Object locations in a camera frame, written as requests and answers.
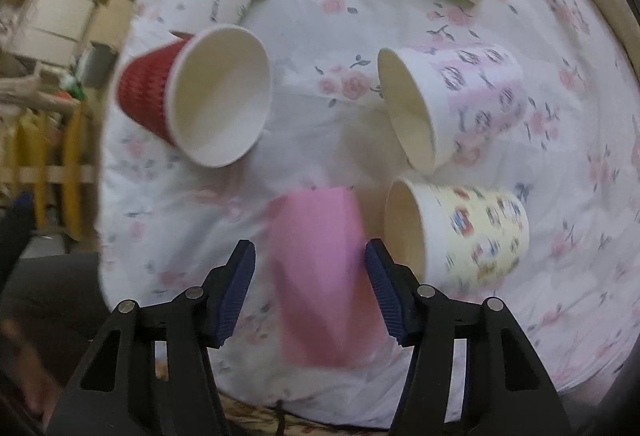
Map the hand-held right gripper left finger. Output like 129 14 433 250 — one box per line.
46 239 257 436

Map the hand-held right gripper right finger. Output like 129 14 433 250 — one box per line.
364 238 573 436

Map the pink paper cup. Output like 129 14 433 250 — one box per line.
267 186 388 371

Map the yellow patterned paper cup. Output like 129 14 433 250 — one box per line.
383 177 531 293

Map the red ribbed paper cup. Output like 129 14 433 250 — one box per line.
116 24 273 168

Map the white cup with pink print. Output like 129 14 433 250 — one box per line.
376 44 528 176

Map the floral white tablecloth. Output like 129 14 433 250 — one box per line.
95 0 640 432

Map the yellow wooden chair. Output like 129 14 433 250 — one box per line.
0 101 96 242

